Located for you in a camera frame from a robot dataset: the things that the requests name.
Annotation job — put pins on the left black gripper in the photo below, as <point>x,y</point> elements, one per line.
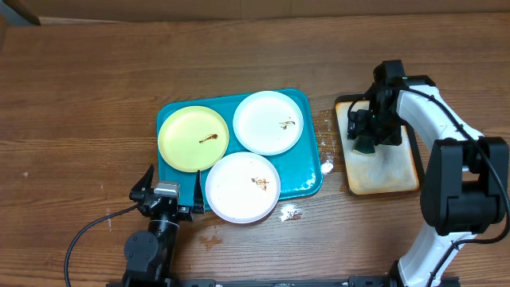
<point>138,193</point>

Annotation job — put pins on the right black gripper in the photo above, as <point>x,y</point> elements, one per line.
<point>358,126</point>

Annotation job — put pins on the green yellow sponge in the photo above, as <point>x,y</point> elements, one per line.
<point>364,145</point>

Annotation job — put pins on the yellow plate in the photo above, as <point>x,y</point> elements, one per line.
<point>193,138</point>

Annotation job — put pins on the white plate with brown stain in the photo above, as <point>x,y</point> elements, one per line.
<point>268,123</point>

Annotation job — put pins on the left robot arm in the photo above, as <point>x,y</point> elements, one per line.
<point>149,252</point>

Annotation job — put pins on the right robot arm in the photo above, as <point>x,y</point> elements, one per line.
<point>465,188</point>

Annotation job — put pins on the black tray with soapy water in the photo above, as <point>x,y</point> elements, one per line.
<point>389,169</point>

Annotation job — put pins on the teal plastic tray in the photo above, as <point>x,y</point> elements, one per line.
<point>299,168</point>

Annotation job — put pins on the pale pink plate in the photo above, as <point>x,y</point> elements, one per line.
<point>242,187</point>

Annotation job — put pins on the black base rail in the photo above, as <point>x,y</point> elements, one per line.
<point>356,281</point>

